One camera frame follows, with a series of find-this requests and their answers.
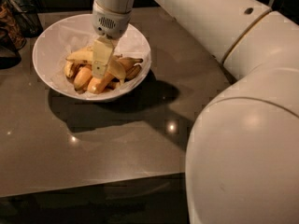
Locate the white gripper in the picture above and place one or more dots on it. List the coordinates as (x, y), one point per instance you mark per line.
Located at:
(111, 24)

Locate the large yellow top banana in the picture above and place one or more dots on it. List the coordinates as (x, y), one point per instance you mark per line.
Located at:
(85, 57)

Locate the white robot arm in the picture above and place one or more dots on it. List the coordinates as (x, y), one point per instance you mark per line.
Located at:
(242, 159)

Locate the banana right upper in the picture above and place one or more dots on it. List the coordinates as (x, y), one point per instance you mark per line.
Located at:
(128, 62)

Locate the orange banana left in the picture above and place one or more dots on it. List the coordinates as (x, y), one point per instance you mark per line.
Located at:
(83, 78)

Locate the orange banana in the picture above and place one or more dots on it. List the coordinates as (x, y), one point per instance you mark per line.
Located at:
(97, 85)
(83, 78)

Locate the orange banana middle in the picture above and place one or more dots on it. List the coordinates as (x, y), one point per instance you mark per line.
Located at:
(97, 85)

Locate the spotted banana far left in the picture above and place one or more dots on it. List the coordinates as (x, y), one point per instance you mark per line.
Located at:
(70, 69)

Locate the small banana right lower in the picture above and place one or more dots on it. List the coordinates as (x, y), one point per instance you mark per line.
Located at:
(133, 72)

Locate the white bowl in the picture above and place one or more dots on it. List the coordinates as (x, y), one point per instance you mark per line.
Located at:
(46, 45)

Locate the patterned brown container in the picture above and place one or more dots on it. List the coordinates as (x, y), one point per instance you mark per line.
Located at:
(9, 23)

